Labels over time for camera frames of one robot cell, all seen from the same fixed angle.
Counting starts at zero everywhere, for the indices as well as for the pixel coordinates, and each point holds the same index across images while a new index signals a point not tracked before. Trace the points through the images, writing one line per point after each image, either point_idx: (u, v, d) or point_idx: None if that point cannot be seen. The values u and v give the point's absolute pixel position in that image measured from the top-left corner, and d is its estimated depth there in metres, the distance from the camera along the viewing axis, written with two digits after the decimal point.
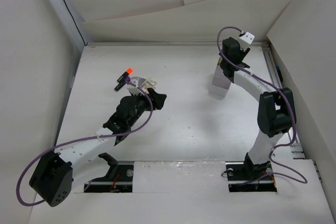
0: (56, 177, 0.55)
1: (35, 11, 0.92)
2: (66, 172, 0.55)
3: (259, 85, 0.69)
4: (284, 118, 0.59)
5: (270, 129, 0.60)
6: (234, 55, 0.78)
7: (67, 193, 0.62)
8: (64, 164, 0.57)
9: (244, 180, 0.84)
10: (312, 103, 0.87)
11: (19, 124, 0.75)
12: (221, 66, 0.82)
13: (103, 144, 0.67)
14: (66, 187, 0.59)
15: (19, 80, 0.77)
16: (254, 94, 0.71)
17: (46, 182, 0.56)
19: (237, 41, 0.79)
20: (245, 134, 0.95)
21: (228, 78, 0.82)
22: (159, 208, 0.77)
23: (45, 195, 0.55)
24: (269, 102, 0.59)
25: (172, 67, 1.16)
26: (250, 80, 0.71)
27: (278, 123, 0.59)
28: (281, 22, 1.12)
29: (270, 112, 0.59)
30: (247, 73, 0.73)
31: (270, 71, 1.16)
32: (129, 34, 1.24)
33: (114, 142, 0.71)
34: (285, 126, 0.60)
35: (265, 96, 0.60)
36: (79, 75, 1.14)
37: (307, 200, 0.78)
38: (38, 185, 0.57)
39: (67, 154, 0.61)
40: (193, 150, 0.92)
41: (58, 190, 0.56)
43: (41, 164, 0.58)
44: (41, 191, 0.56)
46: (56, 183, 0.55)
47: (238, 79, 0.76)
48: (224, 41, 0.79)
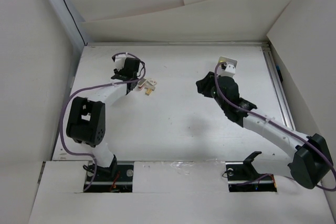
0: (94, 115, 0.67)
1: (35, 10, 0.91)
2: (100, 107, 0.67)
3: (283, 136, 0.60)
4: (323, 169, 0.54)
5: (313, 185, 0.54)
6: (235, 96, 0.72)
7: (103, 134, 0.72)
8: (95, 104, 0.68)
9: (244, 180, 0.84)
10: (313, 103, 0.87)
11: (19, 125, 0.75)
12: (224, 110, 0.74)
13: (118, 90, 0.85)
14: (103, 125, 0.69)
15: (19, 80, 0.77)
16: (277, 144, 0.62)
17: (85, 125, 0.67)
19: (234, 82, 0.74)
20: (245, 134, 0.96)
21: (234, 122, 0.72)
22: (159, 209, 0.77)
23: (87, 136, 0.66)
24: (307, 160, 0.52)
25: (172, 67, 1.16)
26: (267, 127, 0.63)
27: (319, 176, 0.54)
28: (281, 22, 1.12)
29: (311, 171, 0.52)
30: (261, 119, 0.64)
31: (271, 71, 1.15)
32: (129, 33, 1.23)
33: (125, 92, 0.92)
34: (324, 174, 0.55)
35: (302, 155, 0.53)
36: (79, 75, 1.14)
37: (307, 200, 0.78)
38: (77, 130, 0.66)
39: (95, 96, 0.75)
40: (193, 150, 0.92)
41: (98, 126, 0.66)
43: (73, 113, 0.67)
44: (81, 134, 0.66)
46: (96, 120, 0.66)
47: (249, 125, 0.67)
48: (222, 83, 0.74)
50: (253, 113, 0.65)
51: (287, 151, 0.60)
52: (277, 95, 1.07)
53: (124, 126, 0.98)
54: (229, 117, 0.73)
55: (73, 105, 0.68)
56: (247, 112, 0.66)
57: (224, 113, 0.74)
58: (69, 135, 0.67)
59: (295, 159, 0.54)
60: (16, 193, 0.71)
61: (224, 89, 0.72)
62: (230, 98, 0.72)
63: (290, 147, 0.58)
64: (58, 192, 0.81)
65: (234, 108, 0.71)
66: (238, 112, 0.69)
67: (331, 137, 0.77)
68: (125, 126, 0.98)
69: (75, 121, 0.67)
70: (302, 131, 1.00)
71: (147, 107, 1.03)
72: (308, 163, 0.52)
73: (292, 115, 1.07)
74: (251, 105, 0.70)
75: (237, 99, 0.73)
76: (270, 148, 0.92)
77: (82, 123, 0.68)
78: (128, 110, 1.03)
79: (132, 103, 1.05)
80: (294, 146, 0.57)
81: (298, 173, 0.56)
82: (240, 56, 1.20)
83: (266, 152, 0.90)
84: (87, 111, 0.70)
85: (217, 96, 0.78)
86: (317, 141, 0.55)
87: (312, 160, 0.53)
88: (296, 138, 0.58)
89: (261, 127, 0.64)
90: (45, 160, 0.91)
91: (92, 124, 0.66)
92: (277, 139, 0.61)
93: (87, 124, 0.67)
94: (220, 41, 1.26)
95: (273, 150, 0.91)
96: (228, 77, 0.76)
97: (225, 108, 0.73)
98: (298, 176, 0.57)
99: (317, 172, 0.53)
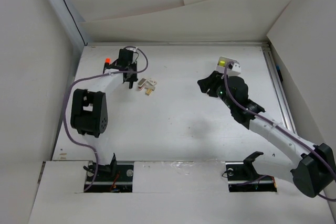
0: (96, 105, 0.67)
1: (35, 10, 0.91)
2: (101, 96, 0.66)
3: (289, 143, 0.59)
4: (325, 178, 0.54)
5: (315, 194, 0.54)
6: (243, 97, 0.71)
7: (106, 121, 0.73)
8: (95, 94, 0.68)
9: (244, 180, 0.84)
10: (313, 102, 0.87)
11: (19, 124, 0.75)
12: (231, 110, 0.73)
13: (116, 79, 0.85)
14: (105, 114, 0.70)
15: (18, 80, 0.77)
16: (282, 150, 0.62)
17: (88, 116, 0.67)
19: (243, 82, 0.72)
20: (245, 134, 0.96)
21: (240, 123, 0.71)
22: (159, 208, 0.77)
23: (92, 126, 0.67)
24: (312, 169, 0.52)
25: (172, 67, 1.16)
26: (274, 132, 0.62)
27: (321, 184, 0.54)
28: (281, 22, 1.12)
29: (314, 179, 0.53)
30: (268, 124, 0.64)
31: (270, 72, 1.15)
32: (129, 33, 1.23)
33: (122, 80, 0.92)
34: (325, 184, 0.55)
35: (307, 163, 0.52)
36: (79, 75, 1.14)
37: (308, 201, 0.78)
38: (82, 121, 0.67)
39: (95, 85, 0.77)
40: (193, 151, 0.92)
41: (101, 116, 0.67)
43: (75, 105, 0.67)
44: (85, 124, 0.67)
46: (98, 110, 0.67)
47: (255, 128, 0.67)
48: (231, 83, 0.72)
50: (261, 116, 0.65)
51: (291, 157, 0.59)
52: (277, 95, 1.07)
53: (123, 125, 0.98)
54: (234, 118, 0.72)
55: (75, 98, 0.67)
56: (254, 114, 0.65)
57: (231, 114, 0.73)
58: (73, 125, 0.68)
59: (299, 167, 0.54)
60: (16, 193, 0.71)
61: (234, 90, 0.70)
62: (239, 99, 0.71)
63: (295, 155, 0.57)
64: (58, 192, 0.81)
65: (241, 109, 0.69)
66: (245, 113, 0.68)
67: (331, 137, 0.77)
68: (125, 126, 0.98)
69: (79, 113, 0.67)
70: (302, 131, 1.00)
71: (148, 107, 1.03)
72: (312, 172, 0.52)
73: (292, 116, 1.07)
74: (259, 107, 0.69)
75: (244, 100, 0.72)
76: (270, 148, 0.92)
77: (85, 114, 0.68)
78: (128, 109, 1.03)
79: (132, 103, 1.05)
80: (300, 154, 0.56)
81: (300, 180, 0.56)
82: (239, 56, 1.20)
83: (266, 152, 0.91)
84: (88, 102, 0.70)
85: (224, 96, 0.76)
86: (323, 150, 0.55)
87: (316, 169, 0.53)
88: (302, 146, 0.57)
89: (267, 131, 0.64)
90: (45, 159, 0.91)
91: (95, 114, 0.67)
92: (283, 145, 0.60)
93: (90, 115, 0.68)
94: (219, 41, 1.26)
95: (273, 150, 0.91)
96: (237, 78, 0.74)
97: (232, 108, 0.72)
98: (300, 183, 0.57)
99: (319, 181, 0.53)
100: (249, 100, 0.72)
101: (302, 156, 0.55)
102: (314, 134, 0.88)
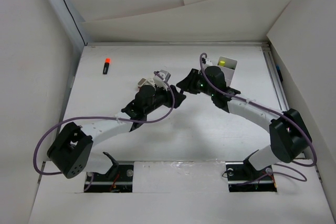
0: (77, 146, 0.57)
1: (35, 10, 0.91)
2: (86, 144, 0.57)
3: (261, 113, 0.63)
4: (300, 142, 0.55)
5: (291, 159, 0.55)
6: (221, 84, 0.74)
7: (81, 169, 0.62)
8: (85, 137, 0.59)
9: (244, 180, 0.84)
10: (313, 102, 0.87)
11: (19, 124, 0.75)
12: (212, 97, 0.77)
13: (121, 126, 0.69)
14: (83, 161, 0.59)
15: (18, 80, 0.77)
16: (258, 123, 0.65)
17: (66, 153, 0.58)
19: (220, 70, 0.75)
20: (245, 135, 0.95)
21: (221, 108, 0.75)
22: (158, 208, 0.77)
23: (64, 163, 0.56)
24: (282, 131, 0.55)
25: (172, 68, 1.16)
26: (248, 107, 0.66)
27: (296, 149, 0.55)
28: (281, 22, 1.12)
29: (286, 141, 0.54)
30: (242, 101, 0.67)
31: (271, 71, 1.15)
32: (129, 33, 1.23)
33: (129, 127, 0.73)
34: (302, 150, 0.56)
35: (276, 126, 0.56)
36: (79, 75, 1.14)
37: (307, 200, 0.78)
38: (58, 155, 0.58)
39: (89, 127, 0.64)
40: (193, 151, 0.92)
41: (75, 163, 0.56)
43: (61, 137, 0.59)
44: (59, 160, 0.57)
46: (75, 153, 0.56)
47: (233, 109, 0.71)
48: (209, 71, 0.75)
50: (235, 96, 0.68)
51: (266, 127, 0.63)
52: (277, 95, 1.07)
53: None
54: (216, 104, 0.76)
55: (65, 128, 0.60)
56: (230, 96, 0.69)
57: (213, 101, 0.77)
58: (49, 156, 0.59)
59: (271, 133, 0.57)
60: (16, 194, 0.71)
61: (212, 77, 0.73)
62: (217, 86, 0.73)
63: (268, 123, 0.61)
64: (58, 192, 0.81)
65: (220, 94, 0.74)
66: (223, 97, 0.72)
67: (332, 137, 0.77)
68: None
69: (59, 146, 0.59)
70: None
71: None
72: (283, 135, 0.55)
73: None
74: (235, 91, 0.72)
75: (224, 87, 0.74)
76: None
77: (65, 149, 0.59)
78: None
79: None
80: (271, 120, 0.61)
81: (276, 149, 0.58)
82: (239, 56, 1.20)
83: None
84: (76, 139, 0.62)
85: (205, 87, 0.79)
86: (292, 114, 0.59)
87: (287, 132, 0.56)
88: (272, 113, 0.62)
89: (243, 108, 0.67)
90: (45, 159, 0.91)
91: (71, 156, 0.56)
92: (257, 117, 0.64)
93: (69, 153, 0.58)
94: (219, 41, 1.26)
95: None
96: (214, 66, 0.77)
97: (213, 95, 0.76)
98: (277, 152, 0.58)
99: (294, 146, 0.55)
100: (227, 87, 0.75)
101: (272, 121, 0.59)
102: (312, 134, 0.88)
